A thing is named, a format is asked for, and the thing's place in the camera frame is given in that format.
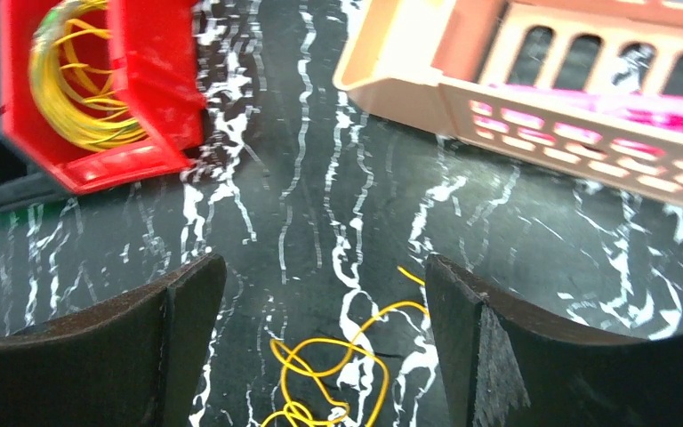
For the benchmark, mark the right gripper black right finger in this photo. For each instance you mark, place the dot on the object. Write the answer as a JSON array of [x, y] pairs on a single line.
[[507, 362]]

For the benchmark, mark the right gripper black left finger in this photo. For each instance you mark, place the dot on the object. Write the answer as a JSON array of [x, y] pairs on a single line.
[[133, 360]]

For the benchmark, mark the pink flat item in tray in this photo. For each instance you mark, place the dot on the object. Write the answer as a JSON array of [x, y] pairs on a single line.
[[663, 111]]

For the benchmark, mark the red plastic bin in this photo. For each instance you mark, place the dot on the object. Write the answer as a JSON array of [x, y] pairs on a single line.
[[100, 93]]

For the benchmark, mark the pink tiered file tray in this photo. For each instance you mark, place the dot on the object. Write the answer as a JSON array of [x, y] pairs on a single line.
[[429, 64]]

